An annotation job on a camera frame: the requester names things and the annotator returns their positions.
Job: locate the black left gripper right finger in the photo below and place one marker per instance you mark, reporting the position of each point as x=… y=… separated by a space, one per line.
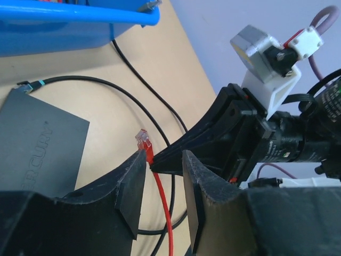
x=226 y=220

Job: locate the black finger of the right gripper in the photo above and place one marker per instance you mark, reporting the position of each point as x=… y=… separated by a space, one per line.
x=217 y=138

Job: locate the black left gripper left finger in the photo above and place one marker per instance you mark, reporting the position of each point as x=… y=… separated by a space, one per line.
x=101 y=218

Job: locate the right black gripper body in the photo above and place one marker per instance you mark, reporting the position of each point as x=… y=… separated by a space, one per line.
x=285 y=139

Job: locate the blue plastic bin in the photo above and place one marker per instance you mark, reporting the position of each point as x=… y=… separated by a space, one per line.
x=34 y=27

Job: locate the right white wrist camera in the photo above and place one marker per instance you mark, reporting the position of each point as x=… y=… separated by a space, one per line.
x=271 y=66

